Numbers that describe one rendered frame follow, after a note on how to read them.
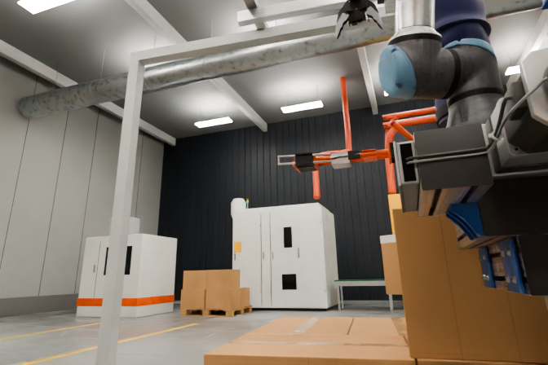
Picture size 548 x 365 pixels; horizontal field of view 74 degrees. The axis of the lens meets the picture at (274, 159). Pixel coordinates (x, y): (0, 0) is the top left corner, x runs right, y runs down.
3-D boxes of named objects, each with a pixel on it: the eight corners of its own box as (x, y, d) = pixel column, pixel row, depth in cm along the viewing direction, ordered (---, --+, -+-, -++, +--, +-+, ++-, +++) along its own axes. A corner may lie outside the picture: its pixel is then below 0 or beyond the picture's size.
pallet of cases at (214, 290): (252, 312, 814) (251, 269, 841) (232, 317, 722) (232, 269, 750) (204, 311, 852) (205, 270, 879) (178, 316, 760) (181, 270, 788)
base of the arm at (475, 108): (532, 121, 72) (521, 77, 75) (448, 133, 77) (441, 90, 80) (514, 146, 86) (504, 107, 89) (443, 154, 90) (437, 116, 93)
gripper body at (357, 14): (370, 23, 129) (367, -5, 132) (368, 7, 121) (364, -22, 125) (348, 28, 131) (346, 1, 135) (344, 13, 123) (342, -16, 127)
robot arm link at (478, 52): (518, 87, 79) (505, 34, 83) (459, 85, 78) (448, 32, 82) (482, 111, 91) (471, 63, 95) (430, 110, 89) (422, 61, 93)
